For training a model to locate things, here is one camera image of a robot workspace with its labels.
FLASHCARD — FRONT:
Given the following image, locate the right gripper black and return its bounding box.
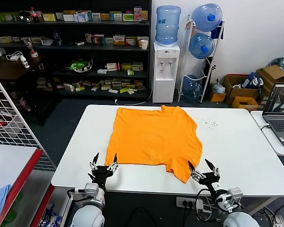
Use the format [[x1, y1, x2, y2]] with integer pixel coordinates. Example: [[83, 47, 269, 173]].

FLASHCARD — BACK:
[[187, 158, 222, 191]]

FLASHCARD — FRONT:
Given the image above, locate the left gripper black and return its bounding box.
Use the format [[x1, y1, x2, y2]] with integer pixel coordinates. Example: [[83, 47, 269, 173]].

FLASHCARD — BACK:
[[87, 152, 119, 190]]

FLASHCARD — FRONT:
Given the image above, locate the orange t-shirt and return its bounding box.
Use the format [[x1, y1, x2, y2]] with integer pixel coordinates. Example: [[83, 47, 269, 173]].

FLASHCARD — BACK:
[[104, 105, 204, 184]]

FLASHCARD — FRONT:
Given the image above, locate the small yellow cardboard box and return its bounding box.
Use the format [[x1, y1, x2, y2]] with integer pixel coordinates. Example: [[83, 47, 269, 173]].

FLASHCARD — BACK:
[[209, 91, 227, 103]]

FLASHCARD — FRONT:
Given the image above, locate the flat yellow cardboard box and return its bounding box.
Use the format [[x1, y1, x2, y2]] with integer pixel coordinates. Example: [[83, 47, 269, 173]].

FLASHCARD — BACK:
[[232, 96, 259, 109]]

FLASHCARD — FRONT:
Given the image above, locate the clear plastic bag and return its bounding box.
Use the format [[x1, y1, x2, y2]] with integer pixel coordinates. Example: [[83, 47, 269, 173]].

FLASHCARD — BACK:
[[210, 82, 226, 94]]

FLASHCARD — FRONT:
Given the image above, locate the grey laptop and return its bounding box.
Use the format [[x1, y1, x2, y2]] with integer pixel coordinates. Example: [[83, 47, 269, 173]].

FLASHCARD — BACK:
[[262, 83, 284, 147]]

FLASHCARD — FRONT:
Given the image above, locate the white water dispenser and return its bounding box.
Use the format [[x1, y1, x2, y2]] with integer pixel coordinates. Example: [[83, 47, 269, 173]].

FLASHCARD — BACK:
[[152, 41, 181, 104]]

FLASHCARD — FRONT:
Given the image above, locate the red white medicine box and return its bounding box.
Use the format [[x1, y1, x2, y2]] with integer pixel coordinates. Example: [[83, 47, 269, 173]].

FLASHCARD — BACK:
[[106, 62, 121, 71]]

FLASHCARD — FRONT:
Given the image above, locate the bowl of green fruit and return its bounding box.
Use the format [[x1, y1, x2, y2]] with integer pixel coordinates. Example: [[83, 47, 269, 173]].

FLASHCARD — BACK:
[[65, 58, 94, 73]]

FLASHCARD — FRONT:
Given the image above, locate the blue white bag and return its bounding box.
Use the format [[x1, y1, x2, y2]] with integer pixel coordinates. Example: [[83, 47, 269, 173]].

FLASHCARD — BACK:
[[240, 72, 265, 90]]

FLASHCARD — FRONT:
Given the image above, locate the black folded tripod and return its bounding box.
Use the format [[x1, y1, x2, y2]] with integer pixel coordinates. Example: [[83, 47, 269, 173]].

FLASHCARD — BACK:
[[204, 56, 216, 83]]

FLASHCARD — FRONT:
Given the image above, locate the open brown cardboard box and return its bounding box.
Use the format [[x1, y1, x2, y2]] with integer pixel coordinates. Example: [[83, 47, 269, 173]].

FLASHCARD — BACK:
[[255, 65, 284, 95]]

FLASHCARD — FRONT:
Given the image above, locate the black shelving unit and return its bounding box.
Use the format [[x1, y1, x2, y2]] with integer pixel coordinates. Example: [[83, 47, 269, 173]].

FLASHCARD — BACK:
[[0, 0, 153, 100]]

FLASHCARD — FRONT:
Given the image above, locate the red dark medicine box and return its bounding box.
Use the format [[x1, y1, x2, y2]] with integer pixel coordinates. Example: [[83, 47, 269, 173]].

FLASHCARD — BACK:
[[91, 35, 105, 45]]

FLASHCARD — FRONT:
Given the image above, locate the white labelled bottle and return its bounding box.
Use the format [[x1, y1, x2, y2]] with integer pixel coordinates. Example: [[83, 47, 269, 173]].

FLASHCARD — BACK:
[[20, 55, 30, 69]]

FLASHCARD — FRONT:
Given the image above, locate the dark wooden desk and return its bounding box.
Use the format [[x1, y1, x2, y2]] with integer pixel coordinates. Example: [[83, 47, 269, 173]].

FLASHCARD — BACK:
[[0, 54, 53, 126]]

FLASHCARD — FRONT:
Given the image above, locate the blue plastic bottle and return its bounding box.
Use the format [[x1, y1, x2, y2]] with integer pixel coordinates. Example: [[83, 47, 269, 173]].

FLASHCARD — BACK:
[[53, 30, 62, 47]]

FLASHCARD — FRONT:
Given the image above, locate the clear bottle with red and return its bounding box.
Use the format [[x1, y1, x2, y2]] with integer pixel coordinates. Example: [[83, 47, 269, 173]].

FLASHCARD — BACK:
[[25, 39, 36, 54]]

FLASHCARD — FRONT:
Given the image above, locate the dark blue cloth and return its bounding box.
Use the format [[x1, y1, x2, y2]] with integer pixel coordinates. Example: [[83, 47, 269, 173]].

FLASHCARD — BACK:
[[212, 20, 225, 40]]

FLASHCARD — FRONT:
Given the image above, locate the blue white medicine box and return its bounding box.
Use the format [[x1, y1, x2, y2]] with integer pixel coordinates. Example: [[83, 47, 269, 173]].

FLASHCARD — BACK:
[[75, 12, 89, 22]]

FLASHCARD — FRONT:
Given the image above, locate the blue water jug with label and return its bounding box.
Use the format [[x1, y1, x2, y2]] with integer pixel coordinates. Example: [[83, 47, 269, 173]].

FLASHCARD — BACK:
[[155, 5, 182, 46]]

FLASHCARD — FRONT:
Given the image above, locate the tall red white box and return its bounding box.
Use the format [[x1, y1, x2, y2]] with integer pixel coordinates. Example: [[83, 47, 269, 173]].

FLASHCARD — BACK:
[[133, 6, 142, 22]]

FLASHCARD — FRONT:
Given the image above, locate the cola bottle red cap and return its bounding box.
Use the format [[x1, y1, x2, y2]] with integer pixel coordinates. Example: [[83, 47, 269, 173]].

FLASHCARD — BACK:
[[29, 7, 40, 23]]

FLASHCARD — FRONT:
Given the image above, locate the glossy black helmet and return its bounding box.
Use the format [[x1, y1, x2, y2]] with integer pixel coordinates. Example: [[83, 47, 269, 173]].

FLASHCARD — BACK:
[[18, 11, 32, 23]]

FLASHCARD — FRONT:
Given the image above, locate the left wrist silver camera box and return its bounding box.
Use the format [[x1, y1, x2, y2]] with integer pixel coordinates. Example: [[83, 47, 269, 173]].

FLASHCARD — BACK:
[[84, 182, 99, 196]]

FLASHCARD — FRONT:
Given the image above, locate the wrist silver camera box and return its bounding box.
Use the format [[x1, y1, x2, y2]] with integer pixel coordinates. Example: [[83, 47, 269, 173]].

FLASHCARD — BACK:
[[84, 182, 99, 196], [227, 187, 244, 202]]

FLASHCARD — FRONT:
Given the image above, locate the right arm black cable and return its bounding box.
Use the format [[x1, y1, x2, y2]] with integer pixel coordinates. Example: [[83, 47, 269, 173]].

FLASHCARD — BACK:
[[195, 188, 216, 222]]

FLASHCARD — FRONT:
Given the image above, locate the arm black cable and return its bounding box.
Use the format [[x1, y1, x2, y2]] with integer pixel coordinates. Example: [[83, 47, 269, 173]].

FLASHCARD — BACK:
[[195, 188, 216, 222], [66, 188, 86, 203]]

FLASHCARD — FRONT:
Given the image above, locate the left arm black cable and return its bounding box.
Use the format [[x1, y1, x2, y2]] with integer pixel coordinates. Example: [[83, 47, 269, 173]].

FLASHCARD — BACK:
[[66, 188, 86, 203]]

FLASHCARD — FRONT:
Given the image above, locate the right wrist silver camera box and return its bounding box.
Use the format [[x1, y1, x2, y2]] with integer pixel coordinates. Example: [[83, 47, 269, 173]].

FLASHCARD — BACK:
[[227, 187, 244, 202]]

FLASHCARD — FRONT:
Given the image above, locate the white floor cable with plug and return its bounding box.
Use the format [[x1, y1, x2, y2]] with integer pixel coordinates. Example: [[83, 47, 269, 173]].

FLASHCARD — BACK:
[[115, 89, 154, 106]]

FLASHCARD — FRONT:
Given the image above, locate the white cart with red frame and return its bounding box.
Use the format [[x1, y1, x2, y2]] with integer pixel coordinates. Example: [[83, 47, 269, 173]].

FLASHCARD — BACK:
[[0, 144, 55, 227]]

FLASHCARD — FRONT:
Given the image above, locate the white wire grid panel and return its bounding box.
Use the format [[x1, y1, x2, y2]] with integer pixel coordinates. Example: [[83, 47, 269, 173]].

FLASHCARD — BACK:
[[0, 67, 56, 171]]

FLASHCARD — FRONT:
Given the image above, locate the white wire jug rack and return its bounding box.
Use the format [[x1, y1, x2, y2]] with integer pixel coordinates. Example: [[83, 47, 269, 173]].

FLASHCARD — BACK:
[[177, 14, 226, 104]]

